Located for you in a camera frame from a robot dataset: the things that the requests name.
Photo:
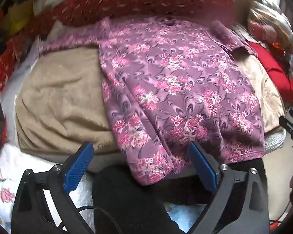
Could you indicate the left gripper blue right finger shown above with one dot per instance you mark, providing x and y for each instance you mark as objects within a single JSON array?
[{"x": 239, "y": 202}]

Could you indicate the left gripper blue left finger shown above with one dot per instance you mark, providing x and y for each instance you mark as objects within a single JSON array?
[{"x": 31, "y": 213}]

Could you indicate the purple floral shirt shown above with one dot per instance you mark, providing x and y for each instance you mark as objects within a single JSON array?
[{"x": 169, "y": 82}]

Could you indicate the red cloth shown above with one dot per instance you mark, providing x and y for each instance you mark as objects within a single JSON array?
[{"x": 274, "y": 68}]

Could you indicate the white cartoon print cloth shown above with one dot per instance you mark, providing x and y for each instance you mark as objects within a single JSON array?
[{"x": 13, "y": 163}]

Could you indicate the black garment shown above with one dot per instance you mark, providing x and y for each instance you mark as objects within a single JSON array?
[{"x": 124, "y": 206}]

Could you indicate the beige fleece blanket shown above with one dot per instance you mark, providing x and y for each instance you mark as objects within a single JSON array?
[{"x": 61, "y": 103}]

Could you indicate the doll in plastic bag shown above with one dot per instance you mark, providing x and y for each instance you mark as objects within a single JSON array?
[{"x": 269, "y": 26}]

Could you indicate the red patterned pillow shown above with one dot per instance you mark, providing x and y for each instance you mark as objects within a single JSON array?
[{"x": 77, "y": 13}]

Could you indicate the yellow black item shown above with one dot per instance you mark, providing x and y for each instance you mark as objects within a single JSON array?
[{"x": 16, "y": 18}]

